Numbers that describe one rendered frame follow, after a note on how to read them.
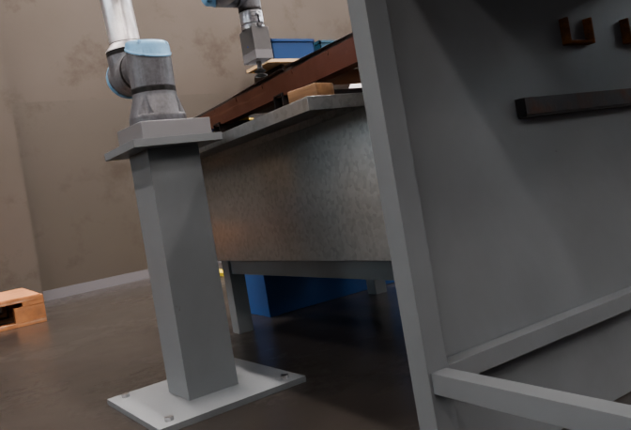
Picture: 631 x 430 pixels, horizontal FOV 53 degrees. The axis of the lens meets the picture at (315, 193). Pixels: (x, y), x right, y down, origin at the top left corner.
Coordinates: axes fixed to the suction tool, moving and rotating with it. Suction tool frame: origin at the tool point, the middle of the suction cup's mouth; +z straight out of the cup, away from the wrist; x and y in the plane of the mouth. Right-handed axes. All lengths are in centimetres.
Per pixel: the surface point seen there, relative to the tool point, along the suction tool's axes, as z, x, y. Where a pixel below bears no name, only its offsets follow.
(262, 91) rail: 7.7, 8.2, -12.8
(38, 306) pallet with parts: 79, 39, 232
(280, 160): 29.5, 12.5, -23.4
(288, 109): 21, 30, -58
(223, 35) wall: -129, -189, 371
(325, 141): 28, 13, -47
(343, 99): 22, 21, -67
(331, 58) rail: 8, 9, -50
